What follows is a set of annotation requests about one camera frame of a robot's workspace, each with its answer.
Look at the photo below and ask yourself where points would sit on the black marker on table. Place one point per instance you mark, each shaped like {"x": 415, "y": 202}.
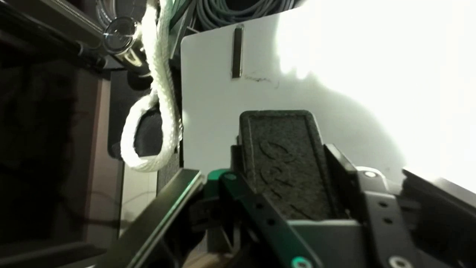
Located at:
{"x": 236, "y": 52}

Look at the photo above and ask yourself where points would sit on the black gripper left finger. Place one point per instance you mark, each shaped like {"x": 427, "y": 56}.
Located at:
{"x": 140, "y": 238}

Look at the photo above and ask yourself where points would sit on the black whiteboard duster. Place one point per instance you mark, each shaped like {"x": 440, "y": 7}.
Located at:
{"x": 282, "y": 157}

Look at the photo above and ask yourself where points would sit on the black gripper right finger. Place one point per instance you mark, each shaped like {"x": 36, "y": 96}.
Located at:
{"x": 443, "y": 221}

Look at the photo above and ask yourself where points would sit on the small white side table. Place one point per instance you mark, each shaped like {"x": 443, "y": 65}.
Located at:
{"x": 390, "y": 82}

